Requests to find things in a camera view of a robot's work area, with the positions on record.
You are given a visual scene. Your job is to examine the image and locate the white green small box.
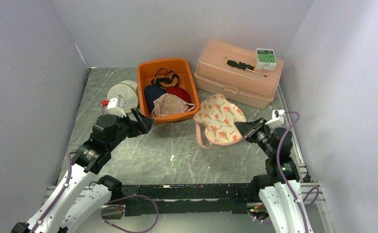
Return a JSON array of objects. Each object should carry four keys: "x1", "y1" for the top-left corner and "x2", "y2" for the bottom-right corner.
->
[{"x1": 255, "y1": 48, "x2": 277, "y2": 71}]

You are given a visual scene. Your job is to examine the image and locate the pink plastic storage box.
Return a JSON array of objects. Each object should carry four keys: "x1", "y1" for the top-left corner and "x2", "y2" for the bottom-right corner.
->
[{"x1": 194, "y1": 40, "x2": 284, "y2": 109}]

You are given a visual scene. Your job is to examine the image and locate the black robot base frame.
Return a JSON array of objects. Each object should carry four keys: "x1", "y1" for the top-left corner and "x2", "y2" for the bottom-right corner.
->
[{"x1": 105, "y1": 183, "x2": 262, "y2": 216}]

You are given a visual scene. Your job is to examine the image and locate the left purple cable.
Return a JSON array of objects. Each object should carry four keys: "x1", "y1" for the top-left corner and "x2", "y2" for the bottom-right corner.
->
[{"x1": 28, "y1": 151, "x2": 77, "y2": 233}]

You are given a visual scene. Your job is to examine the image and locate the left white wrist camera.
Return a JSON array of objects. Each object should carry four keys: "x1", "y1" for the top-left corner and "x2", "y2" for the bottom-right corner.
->
[{"x1": 100, "y1": 95, "x2": 127, "y2": 117}]

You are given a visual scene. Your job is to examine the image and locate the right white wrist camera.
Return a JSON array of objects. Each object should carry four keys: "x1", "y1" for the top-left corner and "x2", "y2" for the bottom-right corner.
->
[{"x1": 265, "y1": 109, "x2": 285, "y2": 127}]

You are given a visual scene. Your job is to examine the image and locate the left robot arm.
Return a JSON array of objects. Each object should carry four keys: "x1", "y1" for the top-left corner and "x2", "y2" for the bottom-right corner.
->
[{"x1": 11, "y1": 108, "x2": 154, "y2": 233}]

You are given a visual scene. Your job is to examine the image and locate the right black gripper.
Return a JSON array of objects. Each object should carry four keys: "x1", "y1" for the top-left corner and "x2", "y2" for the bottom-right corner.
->
[{"x1": 235, "y1": 116, "x2": 275, "y2": 157}]

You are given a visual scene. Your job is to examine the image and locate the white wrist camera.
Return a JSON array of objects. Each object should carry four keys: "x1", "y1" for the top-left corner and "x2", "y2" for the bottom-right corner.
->
[
  {"x1": 100, "y1": 95, "x2": 127, "y2": 117},
  {"x1": 265, "y1": 109, "x2": 285, "y2": 127}
]

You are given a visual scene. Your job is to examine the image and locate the black yellow screwdriver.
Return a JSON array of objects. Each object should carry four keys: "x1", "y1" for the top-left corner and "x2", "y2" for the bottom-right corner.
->
[{"x1": 226, "y1": 58, "x2": 267, "y2": 77}]

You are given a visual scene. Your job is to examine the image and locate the black orange bra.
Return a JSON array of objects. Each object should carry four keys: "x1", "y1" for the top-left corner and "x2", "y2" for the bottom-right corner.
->
[{"x1": 150, "y1": 68, "x2": 180, "y2": 89}]

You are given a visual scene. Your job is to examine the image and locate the navy blue bra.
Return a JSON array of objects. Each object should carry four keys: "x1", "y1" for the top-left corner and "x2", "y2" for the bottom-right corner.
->
[{"x1": 144, "y1": 85, "x2": 166, "y2": 113}]

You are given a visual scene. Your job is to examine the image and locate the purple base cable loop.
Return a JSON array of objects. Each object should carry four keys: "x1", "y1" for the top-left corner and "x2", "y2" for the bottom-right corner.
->
[{"x1": 100, "y1": 194, "x2": 159, "y2": 233}]

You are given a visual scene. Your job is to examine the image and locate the red bra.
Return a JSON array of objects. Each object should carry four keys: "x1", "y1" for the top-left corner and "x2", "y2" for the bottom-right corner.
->
[{"x1": 166, "y1": 86, "x2": 192, "y2": 103}]

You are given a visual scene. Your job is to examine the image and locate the orange plastic bin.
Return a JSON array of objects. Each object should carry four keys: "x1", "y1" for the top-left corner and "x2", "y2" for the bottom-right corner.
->
[{"x1": 136, "y1": 57, "x2": 200, "y2": 124}]

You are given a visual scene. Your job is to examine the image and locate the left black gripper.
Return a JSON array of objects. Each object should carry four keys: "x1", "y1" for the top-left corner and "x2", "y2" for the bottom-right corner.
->
[{"x1": 107, "y1": 107, "x2": 155, "y2": 150}]

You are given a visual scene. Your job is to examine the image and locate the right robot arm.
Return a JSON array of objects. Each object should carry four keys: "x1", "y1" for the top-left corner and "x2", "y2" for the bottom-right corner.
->
[{"x1": 235, "y1": 118, "x2": 313, "y2": 233}]

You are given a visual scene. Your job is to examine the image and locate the floral mesh laundry bag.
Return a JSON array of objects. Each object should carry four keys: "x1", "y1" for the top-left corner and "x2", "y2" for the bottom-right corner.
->
[{"x1": 193, "y1": 94, "x2": 247, "y2": 149}]

